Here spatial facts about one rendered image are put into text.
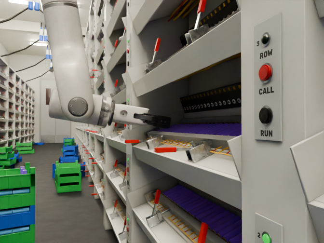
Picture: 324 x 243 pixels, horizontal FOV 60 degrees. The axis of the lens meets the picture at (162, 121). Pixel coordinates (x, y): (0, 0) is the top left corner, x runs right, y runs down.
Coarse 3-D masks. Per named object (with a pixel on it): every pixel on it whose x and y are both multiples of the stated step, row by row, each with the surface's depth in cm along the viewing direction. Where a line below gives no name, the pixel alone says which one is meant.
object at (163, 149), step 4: (192, 144) 48; (156, 148) 46; (160, 148) 46; (164, 148) 46; (168, 148) 46; (172, 148) 46; (176, 148) 47; (180, 148) 47; (184, 148) 47; (188, 148) 47; (156, 152) 46; (160, 152) 46; (164, 152) 46
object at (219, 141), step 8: (168, 136) 71; (176, 136) 65; (184, 136) 60; (192, 136) 57; (200, 136) 54; (208, 136) 51; (216, 136) 49; (224, 136) 47; (232, 136) 45; (168, 144) 67; (216, 144) 48; (224, 144) 45; (216, 152) 45
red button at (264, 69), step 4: (260, 68) 29; (264, 68) 28; (268, 68) 28; (260, 72) 29; (264, 72) 28; (268, 72) 28; (260, 76) 29; (264, 76) 28; (268, 76) 28; (264, 80) 28
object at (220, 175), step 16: (176, 112) 95; (192, 112) 86; (208, 112) 76; (224, 112) 68; (240, 112) 62; (144, 128) 91; (160, 128) 93; (144, 144) 85; (240, 144) 33; (144, 160) 80; (160, 160) 64; (176, 160) 53; (208, 160) 45; (224, 160) 43; (240, 160) 33; (176, 176) 56; (192, 176) 48; (208, 176) 41; (224, 176) 36; (240, 176) 33; (208, 192) 43; (224, 192) 38; (240, 192) 34; (240, 208) 35
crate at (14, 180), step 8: (16, 168) 134; (32, 168) 120; (0, 176) 113; (8, 176) 115; (16, 176) 116; (24, 176) 118; (32, 176) 120; (0, 184) 113; (8, 184) 115; (16, 184) 116; (24, 184) 118; (32, 184) 119
